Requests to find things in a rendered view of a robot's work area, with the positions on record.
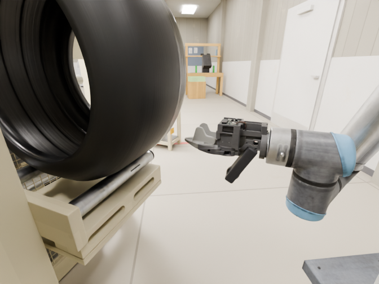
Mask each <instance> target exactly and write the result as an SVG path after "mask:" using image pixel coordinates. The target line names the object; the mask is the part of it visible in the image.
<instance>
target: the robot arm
mask: <svg viewBox="0 0 379 284"><path fill-rule="evenodd" d="M267 128H268V123H266V122H254V121H244V119H242V118H229V117H224V119H222V120H221V121H220V122H219V123H218V127H217V130H216V132H212V131H210V130H209V127H208V125H207V124H206V123H202V124H201V125H200V127H197V128H196V129H195V133H194V136H193V137H186V138H185V141H186V142H187V143H189V144H190V145H192V146H193V147H195V148H196V149H198V150H200V151H203V152H205V153H209V154H215V155H221V156H229V157H233V156H238V158H237V159H236V161H235V162H234V163H233V164H232V166H230V167H229V168H228V169H227V171H226V176H225V180H226V181H228V182H229V183H231V184H232V183H233V182H234V181H235V180H236V179H237V178H238V177H239V176H240V174H241V173H242V172H243V170H244V169H245V168H246V167H247V165H248V164H249V163H250V162H251V161H252V159H253V158H254V157H255V156H256V155H257V153H258V151H259V159H264V158H266V163H267V164H271V165H278V166H285V167H290V168H293V171H292V175H291V179H290V183H289V188H288V192H287V195H286V201H285V204H286V206H287V208H288V210H289V211H290V212H291V213H292V214H294V215H295V216H297V217H299V218H301V219H303V220H307V221H320V220H322V219H323V218H324V216H325V215H326V214H327V208H328V206H329V204H330V203H331V202H332V201H333V200H334V199H335V197H336V196H337V195H338V193H339V192H340V191H341V190H342V189H343V188H344V187H345V185H346V184H347V183H349V182H350V181H351V180H352V179H353V177H354V176H355V175H356V174H358V173H359V172H360V171H361V170H362V169H363V166H364V165H365V164H366V163H367V162H368V161H369V160H370V159H371V158H372V157H373V156H374V155H375V154H376V153H377V152H378V151H379V84H378V86H377V87H376V88H375V89H374V91H373V92H372V93H371V94H370V96H369V97H368V99H367V100H366V101H365V102H364V103H363V105H362V106H361V107H360V108H359V110H358V111H357V112H356V113H355V115H354V116H353V117H352V119H351V120H350V121H349V122H348V124H347V125H346V126H345V128H344V129H343V130H342V131H341V132H340V134H336V133H333V132H319V131H308V130H296V129H290V128H282V127H271V128H270V132H268V130H267ZM255 141H257V142H255Z"/></svg>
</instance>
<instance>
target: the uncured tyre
mask: <svg viewBox="0 0 379 284"><path fill-rule="evenodd" d="M75 36H76V39H77V42H78V44H79V47H80V50H81V53H82V56H83V60H84V62H85V67H86V71H87V76H88V80H89V88H90V104H89V102H88V101H87V100H86V98H85V96H84V95H83V93H82V91H81V89H80V86H79V84H78V81H77V78H76V74H75V71H74V65H73V44H74V38H75ZM186 81H187V66H186V55H185V51H184V46H183V41H182V37H181V34H180V31H179V28H178V26H177V23H176V21H175V18H174V16H173V14H172V13H171V11H170V8H169V7H168V5H167V3H166V2H165V0H0V128H1V131H2V134H3V137H4V139H5V142H6V144H7V147H8V149H9V150H11V151H12V152H13V153H14V154H15V155H17V156H18V157H19V158H20V159H22V160H23V161H24V162H26V163H27V164H29V165H30V166H32V167H34V168H36V169H37V170H39V171H42V172H44V173H46V174H49V175H53V176H57V177H60V178H65V179H69V180H75V181H91V180H96V179H100V178H103V177H106V176H109V175H112V174H115V173H117V172H118V171H120V170H122V169H123V168H124V167H126V166H127V165H128V164H130V163H132V162H133V161H134V160H136V159H137V158H139V157H140V156H141V155H143V154H144V153H145V152H147V151H149V150H150V149H151V148H153V147H154V146H155V145H157V144H158V143H159V142H160V141H161V140H162V139H163V138H164V137H165V136H166V135H167V134H168V132H169V131H170V129H171V128H172V126H173V124H174V122H175V120H176V118H177V116H178V114H179V112H180V109H181V107H182V104H183V100H184V94H185V91H186Z"/></svg>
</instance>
